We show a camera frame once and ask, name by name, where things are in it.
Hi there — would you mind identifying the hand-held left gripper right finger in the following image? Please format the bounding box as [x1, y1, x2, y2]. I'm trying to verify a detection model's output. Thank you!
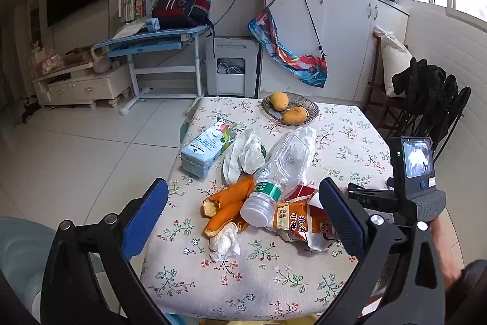
[316, 177, 448, 325]

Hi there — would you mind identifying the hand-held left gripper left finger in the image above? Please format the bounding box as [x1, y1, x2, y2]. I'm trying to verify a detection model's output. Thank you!
[40, 177, 170, 325]

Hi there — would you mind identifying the orange red snack packet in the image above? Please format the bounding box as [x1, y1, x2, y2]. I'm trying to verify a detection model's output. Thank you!
[266, 184, 340, 253]

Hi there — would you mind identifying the orange peel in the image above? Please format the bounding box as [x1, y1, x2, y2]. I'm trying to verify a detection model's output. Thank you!
[201, 175, 255, 217]
[204, 200, 247, 238]

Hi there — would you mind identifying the crushed clear plastic bottle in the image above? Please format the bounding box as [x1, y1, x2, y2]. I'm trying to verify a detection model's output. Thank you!
[240, 126, 317, 228]

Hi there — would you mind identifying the small white tissue wad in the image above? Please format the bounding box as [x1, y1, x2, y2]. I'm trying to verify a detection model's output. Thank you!
[209, 222, 241, 263]

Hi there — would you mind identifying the blue milk carton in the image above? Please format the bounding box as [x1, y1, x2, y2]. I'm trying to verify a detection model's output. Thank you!
[180, 117, 238, 179]

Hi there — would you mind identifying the person's right forearm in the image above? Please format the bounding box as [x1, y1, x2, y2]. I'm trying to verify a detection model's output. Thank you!
[430, 213, 487, 325]

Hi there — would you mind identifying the black folding chair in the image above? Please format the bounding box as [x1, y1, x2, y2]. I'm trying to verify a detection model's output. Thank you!
[391, 58, 472, 163]

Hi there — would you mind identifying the wooden chair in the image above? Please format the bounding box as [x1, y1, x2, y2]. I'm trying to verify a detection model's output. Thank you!
[364, 26, 408, 132]

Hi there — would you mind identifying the floral tablecloth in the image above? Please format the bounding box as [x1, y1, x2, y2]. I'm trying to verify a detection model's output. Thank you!
[139, 97, 404, 321]

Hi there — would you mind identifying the white plastic bag wrapper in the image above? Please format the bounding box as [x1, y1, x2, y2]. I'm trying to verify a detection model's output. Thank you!
[222, 130, 252, 183]

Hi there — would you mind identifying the white green plastic wrapper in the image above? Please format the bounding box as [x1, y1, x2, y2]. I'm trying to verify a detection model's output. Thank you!
[243, 140, 269, 174]

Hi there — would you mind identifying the yellow mango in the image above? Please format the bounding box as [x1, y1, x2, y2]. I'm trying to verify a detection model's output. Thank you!
[269, 91, 290, 111]
[282, 106, 309, 124]

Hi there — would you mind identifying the woven grey fruit plate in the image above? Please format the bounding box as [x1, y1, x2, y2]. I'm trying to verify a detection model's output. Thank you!
[261, 92, 320, 126]

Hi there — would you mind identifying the grey blue chair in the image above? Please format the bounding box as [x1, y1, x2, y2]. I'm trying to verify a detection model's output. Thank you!
[0, 216, 104, 325]

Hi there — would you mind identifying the cream television stand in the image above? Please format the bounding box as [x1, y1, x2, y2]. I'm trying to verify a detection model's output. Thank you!
[32, 60, 132, 108]

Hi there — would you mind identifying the white cabinet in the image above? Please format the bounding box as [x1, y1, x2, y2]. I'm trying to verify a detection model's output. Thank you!
[264, 0, 410, 109]

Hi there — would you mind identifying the pink kettlebell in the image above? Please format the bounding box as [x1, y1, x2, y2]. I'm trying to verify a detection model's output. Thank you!
[91, 47, 112, 75]

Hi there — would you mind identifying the white air purifier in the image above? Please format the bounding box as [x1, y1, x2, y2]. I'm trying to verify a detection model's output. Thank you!
[205, 36, 261, 97]

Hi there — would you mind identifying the blue study desk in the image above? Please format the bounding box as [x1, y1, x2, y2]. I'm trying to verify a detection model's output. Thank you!
[92, 24, 214, 116]

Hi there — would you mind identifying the dark striped backpack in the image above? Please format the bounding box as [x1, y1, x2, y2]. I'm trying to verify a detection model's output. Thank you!
[151, 0, 215, 31]

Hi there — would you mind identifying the row of books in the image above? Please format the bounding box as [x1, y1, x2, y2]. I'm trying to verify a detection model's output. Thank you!
[116, 0, 148, 23]

